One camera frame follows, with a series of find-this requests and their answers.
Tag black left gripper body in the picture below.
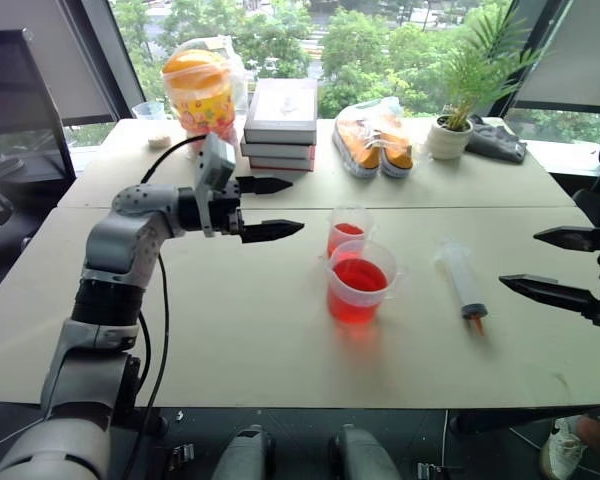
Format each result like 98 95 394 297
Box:
207 179 246 236

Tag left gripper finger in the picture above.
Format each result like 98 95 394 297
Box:
239 218 305 245
236 175 294 197

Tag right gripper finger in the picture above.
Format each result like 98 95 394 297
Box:
498 273 600 319
533 226 600 253

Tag small cup red liquid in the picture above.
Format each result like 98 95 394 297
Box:
326 204 379 261

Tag clear plastic syringe orange tip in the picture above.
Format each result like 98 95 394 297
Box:
433 239 489 335

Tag large beaker red liquid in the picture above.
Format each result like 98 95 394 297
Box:
324 239 406 326

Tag orange yellow bagged toy cup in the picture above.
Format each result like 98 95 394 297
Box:
160 48 236 141

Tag clear empty measuring cup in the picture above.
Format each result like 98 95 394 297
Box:
131 101 174 121

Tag red spine hardcover book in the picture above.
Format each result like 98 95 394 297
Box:
247 154 315 173

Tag dark hardcover book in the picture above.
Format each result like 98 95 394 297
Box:
239 139 317 161

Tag thick grey cover book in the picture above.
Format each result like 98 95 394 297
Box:
243 78 319 146

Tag orange canvas shoe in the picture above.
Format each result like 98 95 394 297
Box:
332 117 384 180
377 115 414 180

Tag white plastic bag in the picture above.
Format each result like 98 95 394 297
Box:
179 34 250 124

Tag grey folded cloth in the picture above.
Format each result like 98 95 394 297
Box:
464 115 529 164

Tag clear plastic shoe bag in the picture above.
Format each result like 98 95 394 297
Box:
332 96 421 181

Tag green palm in white pot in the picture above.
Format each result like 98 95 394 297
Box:
426 0 544 161

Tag white sneaker of bystander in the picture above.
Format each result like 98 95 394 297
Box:
538 417 589 480

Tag black monitor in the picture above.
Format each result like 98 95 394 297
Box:
0 28 77 194

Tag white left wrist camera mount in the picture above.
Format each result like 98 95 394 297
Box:
193 132 238 239

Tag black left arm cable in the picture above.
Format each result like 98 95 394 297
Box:
122 133 211 480

